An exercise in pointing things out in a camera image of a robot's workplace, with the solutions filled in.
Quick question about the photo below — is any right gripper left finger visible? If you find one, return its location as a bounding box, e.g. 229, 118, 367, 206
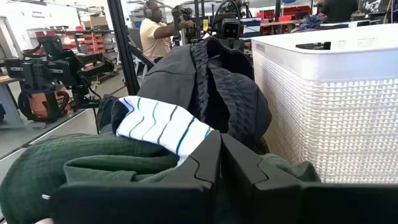
49, 129, 222, 224

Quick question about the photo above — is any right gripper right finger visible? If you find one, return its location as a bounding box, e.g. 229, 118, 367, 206
221, 133, 398, 224

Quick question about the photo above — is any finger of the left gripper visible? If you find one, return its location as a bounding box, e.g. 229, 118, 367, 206
77, 60, 116, 80

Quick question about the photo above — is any dark grey garment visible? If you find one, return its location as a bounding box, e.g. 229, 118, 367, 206
95, 44, 201, 134

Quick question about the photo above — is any white striped cloth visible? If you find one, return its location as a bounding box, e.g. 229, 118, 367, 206
110, 95, 215, 166

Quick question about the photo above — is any dark green garment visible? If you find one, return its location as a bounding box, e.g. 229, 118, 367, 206
0, 133, 321, 224

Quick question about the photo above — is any black quilted garment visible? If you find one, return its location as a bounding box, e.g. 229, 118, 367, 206
189, 36, 273, 150

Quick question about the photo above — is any metal shelf with red bins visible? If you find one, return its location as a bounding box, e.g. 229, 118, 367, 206
34, 26, 116, 82

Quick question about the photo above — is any orange shop vacuum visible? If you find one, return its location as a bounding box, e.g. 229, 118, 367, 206
17, 86, 73, 123

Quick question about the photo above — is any cardboard box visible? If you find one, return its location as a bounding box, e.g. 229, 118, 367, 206
82, 15, 109, 30

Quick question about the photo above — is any person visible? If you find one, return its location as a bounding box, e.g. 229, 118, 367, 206
139, 0, 197, 63
317, 0, 360, 23

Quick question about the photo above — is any wooden workbench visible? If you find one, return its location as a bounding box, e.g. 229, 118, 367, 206
0, 75, 47, 130

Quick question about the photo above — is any white woven plastic laundry basket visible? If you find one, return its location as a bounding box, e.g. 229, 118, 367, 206
251, 23, 398, 185

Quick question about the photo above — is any blue cloth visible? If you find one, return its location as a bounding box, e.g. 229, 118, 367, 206
298, 14, 324, 32

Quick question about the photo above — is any red storage bin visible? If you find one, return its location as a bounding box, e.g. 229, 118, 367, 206
281, 5, 312, 17

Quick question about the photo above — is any black aluminium rig frame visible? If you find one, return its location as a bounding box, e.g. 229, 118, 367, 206
106, 0, 156, 96

